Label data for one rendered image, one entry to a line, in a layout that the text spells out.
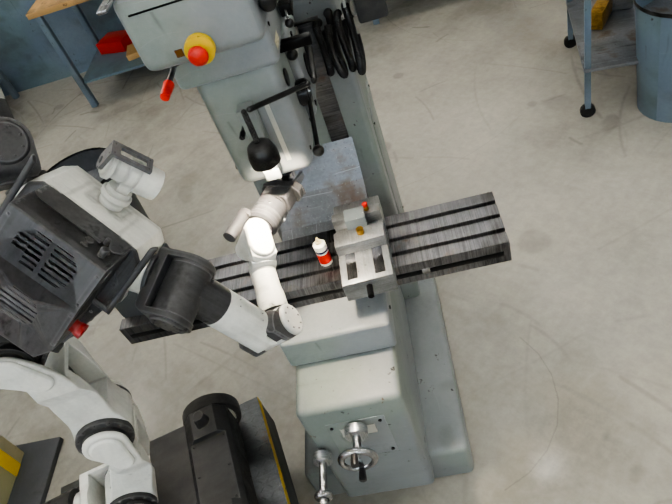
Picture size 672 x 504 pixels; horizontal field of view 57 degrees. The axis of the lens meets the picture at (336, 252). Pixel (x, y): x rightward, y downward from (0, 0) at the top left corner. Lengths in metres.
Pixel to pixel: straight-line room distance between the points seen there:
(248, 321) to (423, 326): 1.33
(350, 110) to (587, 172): 1.70
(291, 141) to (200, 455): 1.06
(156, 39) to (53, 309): 0.55
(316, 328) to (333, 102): 0.72
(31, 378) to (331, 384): 0.84
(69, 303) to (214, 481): 0.99
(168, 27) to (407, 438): 1.37
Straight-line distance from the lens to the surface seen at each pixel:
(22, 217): 1.19
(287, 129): 1.56
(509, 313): 2.84
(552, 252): 3.06
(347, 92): 2.04
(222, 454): 2.08
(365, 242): 1.81
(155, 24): 1.32
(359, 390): 1.87
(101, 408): 1.67
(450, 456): 2.34
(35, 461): 3.32
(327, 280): 1.89
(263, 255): 1.55
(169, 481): 2.16
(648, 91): 3.69
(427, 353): 2.52
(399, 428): 1.98
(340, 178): 2.15
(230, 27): 1.30
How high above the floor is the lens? 2.25
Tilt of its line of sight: 43 degrees down
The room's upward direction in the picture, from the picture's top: 22 degrees counter-clockwise
